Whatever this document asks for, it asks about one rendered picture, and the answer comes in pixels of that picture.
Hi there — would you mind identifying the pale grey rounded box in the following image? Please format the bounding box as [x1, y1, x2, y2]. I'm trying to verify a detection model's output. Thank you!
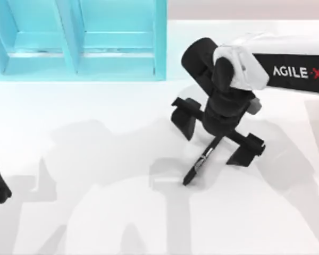
[246, 97, 262, 116]

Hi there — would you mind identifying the black pen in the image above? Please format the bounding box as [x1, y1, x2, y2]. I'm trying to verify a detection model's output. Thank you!
[182, 134, 222, 186]

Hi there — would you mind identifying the light blue rack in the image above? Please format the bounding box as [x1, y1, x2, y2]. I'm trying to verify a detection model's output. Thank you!
[0, 0, 167, 82]

